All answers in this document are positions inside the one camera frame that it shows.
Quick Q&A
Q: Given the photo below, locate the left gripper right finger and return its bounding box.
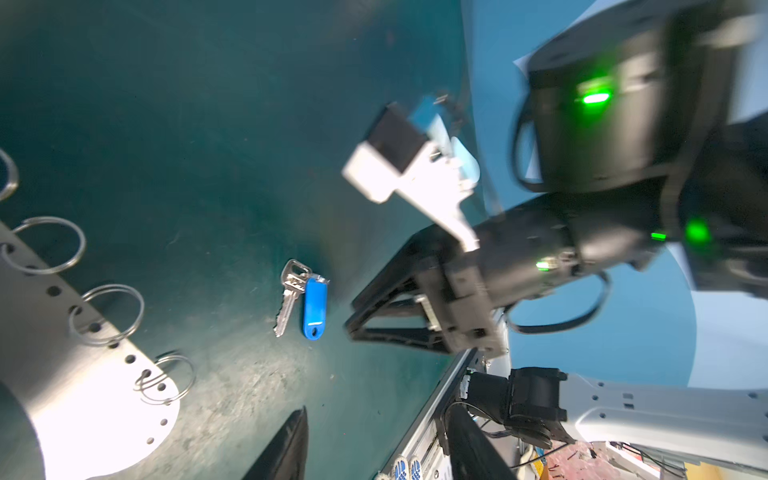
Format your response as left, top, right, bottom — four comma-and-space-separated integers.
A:
445, 405, 516, 480

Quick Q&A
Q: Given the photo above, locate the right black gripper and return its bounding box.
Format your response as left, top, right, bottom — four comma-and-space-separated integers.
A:
345, 221, 576, 357

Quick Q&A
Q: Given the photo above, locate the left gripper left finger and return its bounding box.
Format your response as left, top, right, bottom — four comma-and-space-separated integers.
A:
242, 407, 309, 480

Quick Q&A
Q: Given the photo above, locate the key with blue tag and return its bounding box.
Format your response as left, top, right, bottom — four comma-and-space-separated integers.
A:
273, 259, 329, 341

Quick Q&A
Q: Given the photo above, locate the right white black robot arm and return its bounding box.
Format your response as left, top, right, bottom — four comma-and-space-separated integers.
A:
342, 1, 767, 479

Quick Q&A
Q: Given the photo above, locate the plate keyring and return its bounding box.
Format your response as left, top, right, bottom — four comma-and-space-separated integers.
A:
0, 149, 20, 201
67, 283, 146, 348
134, 353, 197, 406
1, 216, 87, 276

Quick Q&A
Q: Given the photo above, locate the right blue dotted work glove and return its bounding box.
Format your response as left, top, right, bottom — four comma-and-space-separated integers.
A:
408, 456, 423, 480

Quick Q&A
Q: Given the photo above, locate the blue dotted work glove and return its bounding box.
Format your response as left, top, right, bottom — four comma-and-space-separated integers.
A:
408, 456, 423, 480
391, 456, 410, 480

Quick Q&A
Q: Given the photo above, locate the left blue dotted work glove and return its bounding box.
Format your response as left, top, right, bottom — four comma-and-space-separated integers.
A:
391, 456, 410, 480

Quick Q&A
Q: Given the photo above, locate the light blue toy spatula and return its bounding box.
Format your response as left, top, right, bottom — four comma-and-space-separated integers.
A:
428, 115, 481, 188

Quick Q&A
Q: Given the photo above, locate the front aluminium rail base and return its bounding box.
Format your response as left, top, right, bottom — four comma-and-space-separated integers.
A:
373, 349, 478, 479

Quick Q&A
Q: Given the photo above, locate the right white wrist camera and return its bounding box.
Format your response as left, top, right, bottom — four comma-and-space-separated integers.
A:
342, 103, 480, 252

